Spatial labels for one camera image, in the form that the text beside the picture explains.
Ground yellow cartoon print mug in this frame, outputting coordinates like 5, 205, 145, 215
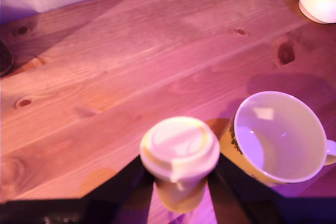
219, 91, 336, 187

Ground coffee capsule with foil lid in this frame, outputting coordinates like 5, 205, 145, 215
139, 115, 221, 214

